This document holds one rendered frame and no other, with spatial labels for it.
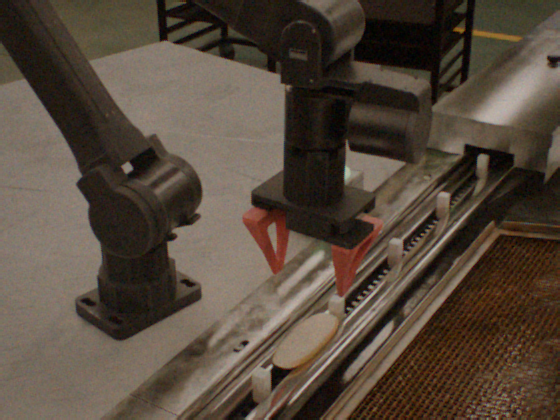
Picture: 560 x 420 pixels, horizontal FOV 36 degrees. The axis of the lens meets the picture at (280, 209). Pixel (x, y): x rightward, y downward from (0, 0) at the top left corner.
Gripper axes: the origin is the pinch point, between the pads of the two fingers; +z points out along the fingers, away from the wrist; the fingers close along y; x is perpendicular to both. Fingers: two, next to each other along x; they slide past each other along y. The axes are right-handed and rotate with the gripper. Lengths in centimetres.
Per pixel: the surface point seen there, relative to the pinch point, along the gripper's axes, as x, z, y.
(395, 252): 16.6, 5.0, 1.7
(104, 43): 276, 98, -290
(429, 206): 30.8, 5.9, -0.2
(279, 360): -6.9, 5.5, 0.9
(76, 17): 309, 99, -342
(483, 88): 58, -1, -4
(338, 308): 2.6, 4.6, 2.0
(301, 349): -4.8, 5.0, 2.0
